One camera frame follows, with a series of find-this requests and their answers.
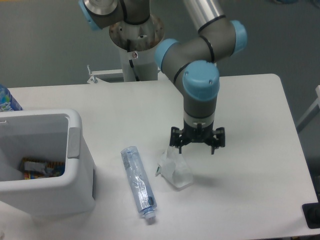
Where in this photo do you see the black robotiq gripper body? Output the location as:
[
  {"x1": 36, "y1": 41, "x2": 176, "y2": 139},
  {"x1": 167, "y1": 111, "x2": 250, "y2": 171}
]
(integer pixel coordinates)
[{"x1": 182, "y1": 119, "x2": 215, "y2": 144}]

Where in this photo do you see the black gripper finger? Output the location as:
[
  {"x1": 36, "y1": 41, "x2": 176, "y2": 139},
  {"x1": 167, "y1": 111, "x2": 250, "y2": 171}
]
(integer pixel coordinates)
[
  {"x1": 169, "y1": 126, "x2": 190, "y2": 154},
  {"x1": 204, "y1": 127, "x2": 226, "y2": 155}
]

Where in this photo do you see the white plastic bag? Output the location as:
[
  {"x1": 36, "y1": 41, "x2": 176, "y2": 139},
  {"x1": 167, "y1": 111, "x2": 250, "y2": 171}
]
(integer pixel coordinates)
[{"x1": 155, "y1": 146, "x2": 194, "y2": 190}]

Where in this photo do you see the crushed clear plastic bottle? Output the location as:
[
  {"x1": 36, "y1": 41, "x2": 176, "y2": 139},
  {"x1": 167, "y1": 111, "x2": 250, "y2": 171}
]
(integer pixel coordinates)
[{"x1": 121, "y1": 146, "x2": 157, "y2": 224}]

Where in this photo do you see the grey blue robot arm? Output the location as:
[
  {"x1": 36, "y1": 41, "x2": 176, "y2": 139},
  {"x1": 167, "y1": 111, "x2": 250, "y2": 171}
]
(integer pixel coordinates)
[{"x1": 78, "y1": 0, "x2": 248, "y2": 150}]

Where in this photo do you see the white plastic trash can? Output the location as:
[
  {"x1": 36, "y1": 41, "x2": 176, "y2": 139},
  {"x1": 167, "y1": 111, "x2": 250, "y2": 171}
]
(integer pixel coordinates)
[{"x1": 0, "y1": 109, "x2": 96, "y2": 216}]

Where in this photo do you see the black clamp at table edge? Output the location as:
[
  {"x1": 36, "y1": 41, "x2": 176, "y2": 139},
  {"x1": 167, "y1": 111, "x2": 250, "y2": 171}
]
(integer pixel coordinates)
[{"x1": 302, "y1": 202, "x2": 320, "y2": 229}]

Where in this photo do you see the colourful snack wrapper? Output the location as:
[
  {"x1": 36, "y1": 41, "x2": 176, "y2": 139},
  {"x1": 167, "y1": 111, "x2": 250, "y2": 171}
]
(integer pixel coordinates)
[{"x1": 20, "y1": 157, "x2": 66, "y2": 180}]

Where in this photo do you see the blue labelled bottle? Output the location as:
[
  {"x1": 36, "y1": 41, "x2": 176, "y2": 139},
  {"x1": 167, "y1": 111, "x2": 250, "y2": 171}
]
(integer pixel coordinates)
[{"x1": 0, "y1": 84, "x2": 23, "y2": 112}]

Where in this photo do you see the black cable on pedestal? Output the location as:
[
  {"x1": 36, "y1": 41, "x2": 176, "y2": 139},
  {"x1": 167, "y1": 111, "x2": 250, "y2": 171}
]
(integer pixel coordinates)
[{"x1": 126, "y1": 38, "x2": 140, "y2": 82}]

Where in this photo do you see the white frame at right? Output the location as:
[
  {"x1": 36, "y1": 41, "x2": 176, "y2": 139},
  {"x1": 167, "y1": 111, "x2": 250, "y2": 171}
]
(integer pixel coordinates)
[{"x1": 295, "y1": 85, "x2": 320, "y2": 134}]

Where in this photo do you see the white pedestal base frame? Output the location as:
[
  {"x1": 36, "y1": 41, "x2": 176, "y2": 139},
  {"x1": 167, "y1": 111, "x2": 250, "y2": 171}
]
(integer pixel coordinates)
[{"x1": 86, "y1": 64, "x2": 124, "y2": 84}]

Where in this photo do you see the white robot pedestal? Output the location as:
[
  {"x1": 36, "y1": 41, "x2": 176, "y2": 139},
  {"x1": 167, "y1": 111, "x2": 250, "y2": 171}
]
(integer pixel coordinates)
[{"x1": 109, "y1": 14, "x2": 165, "y2": 82}]

